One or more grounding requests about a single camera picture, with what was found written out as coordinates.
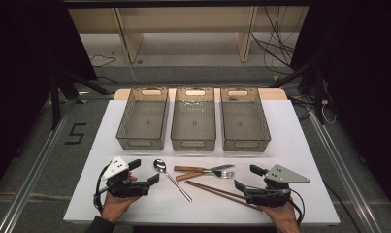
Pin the black metal stand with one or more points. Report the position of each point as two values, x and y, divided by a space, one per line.
55 97
317 93

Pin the aluminium floor rail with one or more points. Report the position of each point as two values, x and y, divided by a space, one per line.
31 181
342 161

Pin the silver metal spoon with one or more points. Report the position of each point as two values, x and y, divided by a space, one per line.
159 165

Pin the black curtain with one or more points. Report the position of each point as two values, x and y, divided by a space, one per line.
361 81
25 64

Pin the white table mat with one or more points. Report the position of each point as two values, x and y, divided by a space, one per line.
293 145

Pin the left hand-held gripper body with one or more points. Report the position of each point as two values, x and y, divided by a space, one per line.
126 189

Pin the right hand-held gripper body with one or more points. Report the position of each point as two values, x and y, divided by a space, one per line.
280 176

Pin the smoky clear plastic bin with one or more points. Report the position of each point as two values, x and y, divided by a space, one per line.
193 119
244 119
144 119

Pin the person's right hand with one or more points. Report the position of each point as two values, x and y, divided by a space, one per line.
283 218

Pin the person's left hand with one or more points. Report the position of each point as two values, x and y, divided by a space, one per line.
114 207

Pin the light wooden shelf unit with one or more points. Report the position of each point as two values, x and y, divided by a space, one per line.
131 42

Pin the brown wooden chopstick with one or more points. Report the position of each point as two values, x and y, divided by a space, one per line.
215 189
215 193

